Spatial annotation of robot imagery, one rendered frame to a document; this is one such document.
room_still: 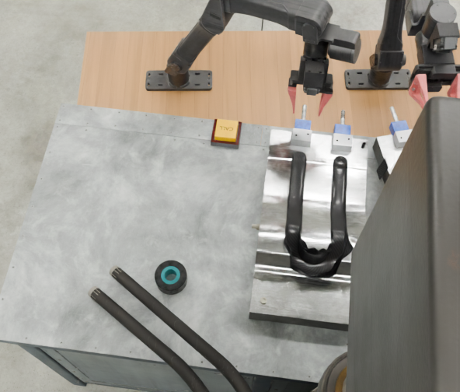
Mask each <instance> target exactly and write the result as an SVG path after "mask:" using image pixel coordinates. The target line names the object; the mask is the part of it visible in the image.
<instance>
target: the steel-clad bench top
mask: <svg viewBox="0 0 460 392"><path fill-rule="evenodd" d="M213 126H214V120H211V119H203V118H196V117H182V116H175V115H168V114H154V113H147V112H140V111H132V110H119V109H111V108H104V107H91V106H83V105H76V104H69V103H61V105H60V108H59V111H58V114H57V118H56V121H55V123H54V128H53V131H52V133H51V137H50V140H49V142H48V146H47V150H46V152H45V155H44V159H43V162H42V165H41V168H40V172H39V174H38V177H37V182H36V184H35V187H34V189H33V193H32V196H31V199H30V203H29V206H28V209H27V211H26V216H25V219H24V221H23V225H22V228H21V230H20V234H19V238H18V240H17V243H16V247H15V250H14V253H13V255H12V260H11V262H10V265H9V269H8V272H7V275H6V277H5V281H4V284H3V287H2V291H1V294H0V340H3V341H14V342H19V343H26V344H31V345H42V346H48V347H55V348H66V349H71V350H77V351H84V352H95V353H100V354H106V355H117V356H123V357H129V358H135V359H146V360H152V361H158V362H165V361H163V360H162V359H161V358H160V357H159V356H158V355H156V354H155V353H154V352H153V351H152V350H151V349H150V348H149V347H148V346H146V345H145V344H144V343H143V342H142V341H140V340H139V339H138V338H137V337H136V336H134V335H133V334H132V333H131V332H130V331H129V330H128V329H127V328H126V327H125V326H123V325H122V324H121V323H120V322H119V321H117V320H116V319H115V318H114V317H112V316H111V315H110V314H109V313H108V312H107V311H105V310H104V309H103V308H102V307H101V306H100V305H99V304H98V303H97V302H95V301H94V300H93V299H92V298H91V297H90V296H89V295H88V292H89V290H90V289H91V288H92V287H93V286H97V287H98V288H99V289H101V290H102V291H103V292H104V293H106V294H107V295H108V296H109V297H110V298H111V299H112V300H113V301H114V302H116V303H117V304H118V305H119V306H121V307H122V308H123V309H124V310H126V311H127V312H128V313H129V314H130V315H131V316H132V317H133V318H134V319H136V320H137V321H138V322H139V323H141V324H142V325H143V326H144V327H146V328H147V329H148V330H149V331H150V332H152V333H153V334H154V335H155V336H156V337H157V338H158V339H159V340H161V341H162V342H163V343H164V344H166V345H167V346H168V347H169V348H171V349H172V350H173V351H174V352H175V353H176V354H177V355H178V356H179V357H180V358H181V359H183V360H184V361H185V362H186V363H187V364H188V365H189V366H198V367H204V368H209V369H216V368H215V367H214V366H213V365H212V364H211V363H210V362H208V361H207V360H206V359H205V357H203V356H202V355H201V354H200V353H199V352H197V351H196V350H195V349H194V348H193V347H192V346H190V345H189V344H188V343H187V342H186V341H184V340H183V339H182V338H181V337H180V336H179V335H178V334H177V333H176V332H175V331H174V330H172V329H171V328H170V327H169V326H168V325H167V324H165V323H164V322H163V321H162V320H161V319H160V318H158V317H157V316H156V315H155V314H154V313H153V312H152V311H150V309H149V308H147V307H146V306H145V305H144V304H143V303H142V302H140V301H139V300H138V299H137V298H136V297H135V296H133V295H132V294H131V293H130V292H129V291H127V290H126V289H125V288H124V287H123V286H122V285H121V284H120V283H119V282H118V281H117V280H115V279H114V278H113V277H112V276H111V275H110V273H109V272H110V269H111V268H112V267H113V266H115V265H117V266H118V267H120V268H121V269H122V270H123V271H125V272H126V273H127V274H128V275H130V276H131V277H132V278H133V279H134V280H135V281H136V282H137V283H138V284H139V285H141V286H142V287H143V288H144V289H146V290H147V291H148V292H149V293H151V294H152V295H153V296H154V297H155V298H156V299H157V300H158V301H159V302H160V303H162V304H163V305H164V306H165V307H167V308H168V309H169V310H170V311H171V312H173V313H174V314H175V315H176V316H177V317H178V318H179V319H181V321H183V322H184V323H185V324H186V325H188V326H189V327H190V328H191V329H192V330H194V331H195V332H196V333H197V334H199V335H200V336H201V337H202V338H203V339H204V340H205V341H206V342H207V343H208V344H210V345H211V346H212V347H213V348H215V349H216V350H217V351H218V352H219V353H221V354H222V355H223V356H224V357H225V358H226V359H227V360H228V361H229V362H230V363H231V364H232V365H233V366H234V367H235V368H236V369H237V370H238V371H239V372H240V373H249V374H256V375H261V376H272V377H278V378H285V379H290V380H301V381H307V382H313V383H318V382H319V381H320V379H321V377H322V375H323V373H324V371H325V370H326V368H327V367H328V366H329V365H330V364H331V362H332V361H333V360H334V359H335V358H336V357H338V356H339V355H342V354H343V353H344V352H347V345H348V331H338V330H332V329H325V328H320V327H308V326H301V325H296V324H284V323H278V322H272V321H265V320H254V319H249V309H250V303H251V295H252V289H253V276H254V270H255V263H256V249H257V243H258V236H259V230H256V229H252V224H260V217H261V211H262V203H263V192H264V184H265V178H266V171H267V159H268V152H269V145H270V133H271V129H276V130H283V131H293V128H282V127H274V126H267V125H264V126H262V125H259V124H246V123H242V130H241V136H240V142H239V148H238V149H234V148H226V147H219V146H212V145H211V136H212V131H213ZM262 131H263V132H262ZM261 137H262V138H261ZM353 138H360V139H367V140H368V162H367V179H366V197H365V215H366V222H367V220H368V217H369V215H370V214H371V211H372V209H373V208H374V206H375V203H376V201H377V200H378V197H379V195H380V193H381V192H382V189H383V187H384V186H385V184H384V181H383V179H382V178H381V179H380V180H379V178H378V174H377V168H378V162H377V159H376V157H375V153H374V150H373V148H372V147H373V145H374V143H375V139H376V138H373V137H366V136H359V135H353ZM260 143H261V144H260ZM169 260H174V261H178V262H180V263H181V264H182V265H183V266H184V267H185V269H186V273H187V284H186V287H185V288H184V289H183V291H181V292H179V293H177V294H174V295H168V294H165V293H163V292H161V291H160V290H159V288H158V286H157V285H156V282H155V270H156V268H157V267H158V266H159V265H160V264H161V263H162V262H164V261H169Z"/></svg>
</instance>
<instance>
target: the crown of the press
mask: <svg viewBox="0 0 460 392"><path fill-rule="evenodd" d="M346 392H460V98H455V97H447V96H432V97H431V98H430V99H429V100H428V101H427V102H426V103H425V104H424V106H423V109H422V111H421V113H420V116H419V117H418V119H417V121H416V123H415V125H414V127H413V130H412V131H411V133H410V135H409V137H408V139H407V141H406V144H405V145H404V147H403V149H402V151H401V153H400V155H399V158H398V159H397V161H396V164H395V165H394V167H393V169H392V172H391V173H390V175H389V178H388V179H387V181H386V183H385V186H384V187H383V189H382V192H381V193H380V195H379V197H378V200H377V201H376V203H375V206H374V207H373V209H372V211H371V214H370V215H369V217H368V220H367V222H366V223H365V225H364V228H363V229H362V231H361V234H360V236H359V237H358V239H357V242H356V243H355V245H354V248H353V250H352V253H351V270H350V306H349V326H348V345H347V381H346Z"/></svg>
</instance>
